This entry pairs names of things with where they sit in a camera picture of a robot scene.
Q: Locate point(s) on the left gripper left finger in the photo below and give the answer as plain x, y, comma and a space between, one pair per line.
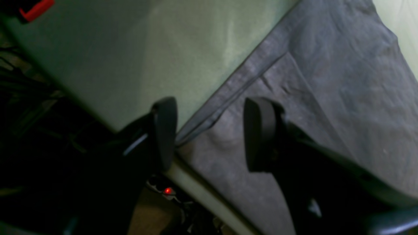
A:
113, 175

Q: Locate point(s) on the light green table cloth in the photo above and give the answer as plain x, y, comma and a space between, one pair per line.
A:
116, 57

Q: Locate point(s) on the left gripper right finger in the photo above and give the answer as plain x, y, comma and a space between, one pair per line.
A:
326, 193

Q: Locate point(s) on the red clamp at left corner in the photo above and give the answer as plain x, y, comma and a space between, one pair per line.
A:
29, 10

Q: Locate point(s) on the grey t-shirt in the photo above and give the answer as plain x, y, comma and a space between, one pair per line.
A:
341, 77

